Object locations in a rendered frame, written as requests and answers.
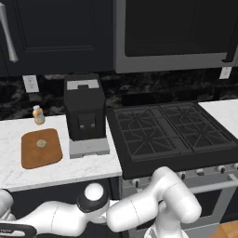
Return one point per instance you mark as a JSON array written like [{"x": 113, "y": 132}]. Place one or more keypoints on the pale garlic bulb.
[{"x": 42, "y": 143}]

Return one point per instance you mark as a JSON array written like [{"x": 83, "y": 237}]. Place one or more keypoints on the brown wooden cutting board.
[{"x": 42, "y": 155}]

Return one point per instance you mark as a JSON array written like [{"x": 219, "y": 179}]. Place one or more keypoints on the silver oven door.
[{"x": 227, "y": 201}]

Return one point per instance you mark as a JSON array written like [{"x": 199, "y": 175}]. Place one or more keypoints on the black gas hob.
[{"x": 173, "y": 133}]

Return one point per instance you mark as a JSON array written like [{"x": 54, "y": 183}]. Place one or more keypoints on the silver and black microwave oven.
[{"x": 173, "y": 31}]

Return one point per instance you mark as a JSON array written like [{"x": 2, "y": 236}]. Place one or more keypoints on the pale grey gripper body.
[{"x": 4, "y": 203}]

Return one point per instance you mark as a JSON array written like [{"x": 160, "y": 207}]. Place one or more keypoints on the silver hob knob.
[
  {"x": 235, "y": 166},
  {"x": 200, "y": 172},
  {"x": 221, "y": 169},
  {"x": 135, "y": 182},
  {"x": 182, "y": 175}
]

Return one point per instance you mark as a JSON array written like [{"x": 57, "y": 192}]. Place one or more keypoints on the white wall socket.
[
  {"x": 225, "y": 72},
  {"x": 30, "y": 83}
]

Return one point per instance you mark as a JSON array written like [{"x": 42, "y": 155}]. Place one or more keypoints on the dark navy cupboard door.
[{"x": 62, "y": 34}]

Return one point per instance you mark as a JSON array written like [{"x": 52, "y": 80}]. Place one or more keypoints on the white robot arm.
[{"x": 148, "y": 207}]

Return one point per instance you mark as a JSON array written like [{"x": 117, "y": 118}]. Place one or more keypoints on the black coffee machine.
[{"x": 85, "y": 111}]

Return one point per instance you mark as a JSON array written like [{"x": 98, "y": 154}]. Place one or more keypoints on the orange bottle with white cap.
[{"x": 39, "y": 117}]

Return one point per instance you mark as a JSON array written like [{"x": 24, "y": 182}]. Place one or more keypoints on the dark navy base cupboard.
[{"x": 46, "y": 193}]

